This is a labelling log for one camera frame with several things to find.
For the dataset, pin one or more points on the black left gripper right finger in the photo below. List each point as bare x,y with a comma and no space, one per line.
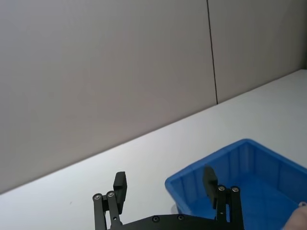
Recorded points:
209,185

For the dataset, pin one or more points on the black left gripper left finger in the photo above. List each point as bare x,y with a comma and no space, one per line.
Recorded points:
119,191

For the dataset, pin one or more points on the pale plastic piece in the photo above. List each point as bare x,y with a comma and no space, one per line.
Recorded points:
297,219

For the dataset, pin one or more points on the blue plastic bin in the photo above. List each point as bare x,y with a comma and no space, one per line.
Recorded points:
259,182

